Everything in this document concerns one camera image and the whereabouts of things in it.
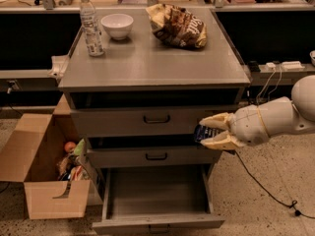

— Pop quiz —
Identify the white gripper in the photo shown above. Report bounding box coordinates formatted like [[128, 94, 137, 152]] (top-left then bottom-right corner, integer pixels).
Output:
[[199, 105, 270, 150]]

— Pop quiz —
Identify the dark blue rxbar wrapper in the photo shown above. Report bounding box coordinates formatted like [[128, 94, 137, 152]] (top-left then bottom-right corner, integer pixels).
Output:
[[193, 125, 221, 143]]

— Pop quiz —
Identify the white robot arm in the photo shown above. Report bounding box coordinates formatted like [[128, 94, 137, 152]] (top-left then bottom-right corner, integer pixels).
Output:
[[194, 75, 315, 150]]

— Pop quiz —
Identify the grey drawer cabinet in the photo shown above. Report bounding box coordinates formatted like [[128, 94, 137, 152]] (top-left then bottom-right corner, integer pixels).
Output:
[[58, 6, 252, 182]]

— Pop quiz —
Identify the grey open bottom drawer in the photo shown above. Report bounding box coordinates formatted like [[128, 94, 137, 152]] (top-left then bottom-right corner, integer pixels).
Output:
[[93, 164, 223, 235]]

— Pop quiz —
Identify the grey top drawer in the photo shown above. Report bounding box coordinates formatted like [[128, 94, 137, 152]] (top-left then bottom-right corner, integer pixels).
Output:
[[71, 106, 234, 137]]

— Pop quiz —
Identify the grey middle drawer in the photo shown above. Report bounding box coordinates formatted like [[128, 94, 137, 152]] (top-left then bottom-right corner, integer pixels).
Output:
[[87, 146, 221, 168]]

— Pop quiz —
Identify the white power strip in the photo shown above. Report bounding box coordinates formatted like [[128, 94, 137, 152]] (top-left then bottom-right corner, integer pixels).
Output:
[[265, 61, 304, 72]]

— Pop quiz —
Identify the brown yellow chip bag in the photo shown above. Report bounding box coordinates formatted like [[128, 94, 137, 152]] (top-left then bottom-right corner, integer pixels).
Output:
[[146, 4, 208, 49]]

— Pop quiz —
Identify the green item in box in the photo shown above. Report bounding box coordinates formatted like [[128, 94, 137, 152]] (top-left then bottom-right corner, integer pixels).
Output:
[[73, 139, 86, 156]]

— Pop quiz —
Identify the white ceramic bowl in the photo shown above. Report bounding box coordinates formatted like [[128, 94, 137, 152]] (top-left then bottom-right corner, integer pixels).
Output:
[[100, 14, 134, 40]]

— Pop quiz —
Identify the orange fruit in box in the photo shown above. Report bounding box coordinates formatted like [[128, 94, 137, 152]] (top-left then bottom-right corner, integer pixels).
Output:
[[64, 142, 77, 153]]

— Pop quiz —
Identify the clear plastic water bottle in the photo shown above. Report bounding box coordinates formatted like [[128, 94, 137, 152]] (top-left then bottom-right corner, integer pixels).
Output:
[[80, 0, 104, 57]]

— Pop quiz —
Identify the open cardboard box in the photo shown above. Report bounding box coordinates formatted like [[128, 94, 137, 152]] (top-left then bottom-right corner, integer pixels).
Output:
[[0, 98, 102, 219]]

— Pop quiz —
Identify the black floor cable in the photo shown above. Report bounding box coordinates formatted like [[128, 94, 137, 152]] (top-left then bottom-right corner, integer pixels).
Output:
[[229, 149, 315, 220]]

